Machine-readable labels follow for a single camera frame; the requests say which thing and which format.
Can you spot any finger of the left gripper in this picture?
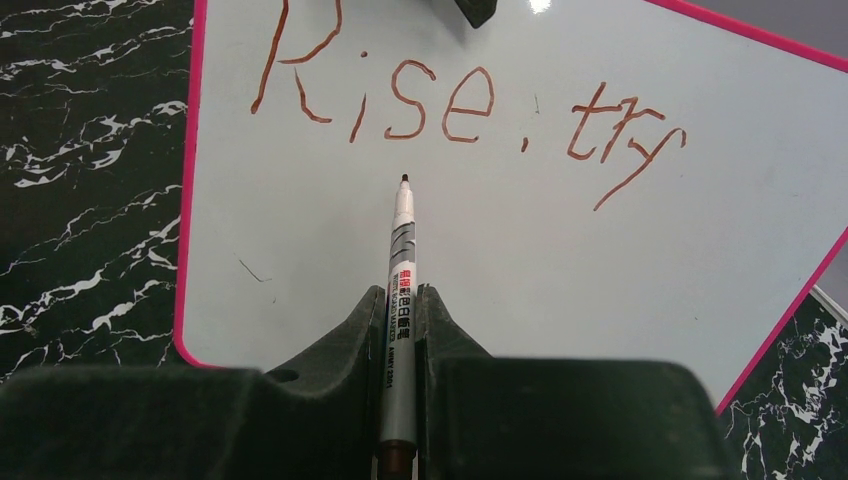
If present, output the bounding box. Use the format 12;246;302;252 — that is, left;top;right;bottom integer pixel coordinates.
455;0;498;29

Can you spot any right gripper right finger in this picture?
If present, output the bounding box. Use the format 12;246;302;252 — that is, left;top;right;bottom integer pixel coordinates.
416;285;740;479

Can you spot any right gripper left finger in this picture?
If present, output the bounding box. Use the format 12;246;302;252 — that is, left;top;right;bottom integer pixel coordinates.
1;286;385;479

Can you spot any white whiteboard marker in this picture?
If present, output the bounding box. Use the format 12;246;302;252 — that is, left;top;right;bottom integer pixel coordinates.
377;174;417;479

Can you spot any pink framed whiteboard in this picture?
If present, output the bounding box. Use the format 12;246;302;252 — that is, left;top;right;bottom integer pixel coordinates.
175;1;847;405

